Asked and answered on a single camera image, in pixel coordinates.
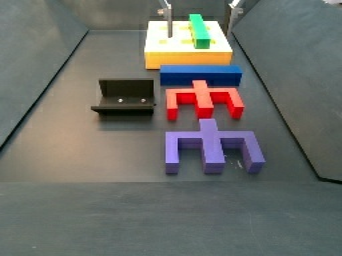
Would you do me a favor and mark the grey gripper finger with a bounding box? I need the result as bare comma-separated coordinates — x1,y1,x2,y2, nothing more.
158,0,173,37
228,0,245,33

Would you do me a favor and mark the red fork-shaped block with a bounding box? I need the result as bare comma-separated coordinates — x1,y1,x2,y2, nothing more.
166,80,245,121

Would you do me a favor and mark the green rectangular block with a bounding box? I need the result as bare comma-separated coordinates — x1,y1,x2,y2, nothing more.
189,14,212,49

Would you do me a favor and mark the yellow board with slots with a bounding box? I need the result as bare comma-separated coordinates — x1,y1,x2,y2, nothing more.
145,21,233,70

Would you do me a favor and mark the purple fork-shaped block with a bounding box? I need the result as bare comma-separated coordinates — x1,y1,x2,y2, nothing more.
166,119,266,174

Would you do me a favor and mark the black angle bracket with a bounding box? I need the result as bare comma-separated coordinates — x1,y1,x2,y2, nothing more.
91,78,156,115

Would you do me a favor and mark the blue rectangular block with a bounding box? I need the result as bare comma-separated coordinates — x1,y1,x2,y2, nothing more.
161,65,244,86

